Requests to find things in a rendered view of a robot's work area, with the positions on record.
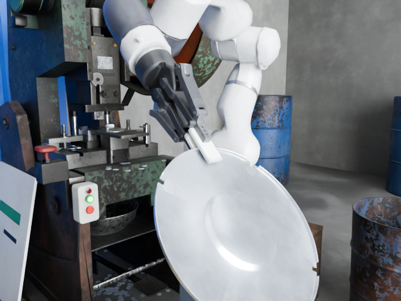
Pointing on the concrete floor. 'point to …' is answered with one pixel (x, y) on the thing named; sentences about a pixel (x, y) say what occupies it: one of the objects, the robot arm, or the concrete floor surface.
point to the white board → (14, 228)
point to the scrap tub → (376, 249)
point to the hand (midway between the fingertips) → (202, 147)
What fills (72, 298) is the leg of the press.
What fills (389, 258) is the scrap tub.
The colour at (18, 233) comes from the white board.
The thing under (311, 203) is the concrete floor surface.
